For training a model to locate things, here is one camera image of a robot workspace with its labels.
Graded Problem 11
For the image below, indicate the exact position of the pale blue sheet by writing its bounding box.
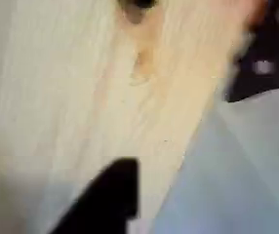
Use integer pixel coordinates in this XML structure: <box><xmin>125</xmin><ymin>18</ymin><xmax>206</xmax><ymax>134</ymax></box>
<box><xmin>150</xmin><ymin>86</ymin><xmax>279</xmax><ymax>234</ymax></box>

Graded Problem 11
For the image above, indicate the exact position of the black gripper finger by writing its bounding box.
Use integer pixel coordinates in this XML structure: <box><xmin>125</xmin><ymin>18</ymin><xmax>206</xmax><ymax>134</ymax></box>
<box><xmin>47</xmin><ymin>157</ymin><xmax>141</xmax><ymax>234</ymax></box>

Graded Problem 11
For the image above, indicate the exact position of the black white-dotted heart sock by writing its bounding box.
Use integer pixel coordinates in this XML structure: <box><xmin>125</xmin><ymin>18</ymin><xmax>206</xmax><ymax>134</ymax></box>
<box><xmin>224</xmin><ymin>0</ymin><xmax>279</xmax><ymax>103</ymax></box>

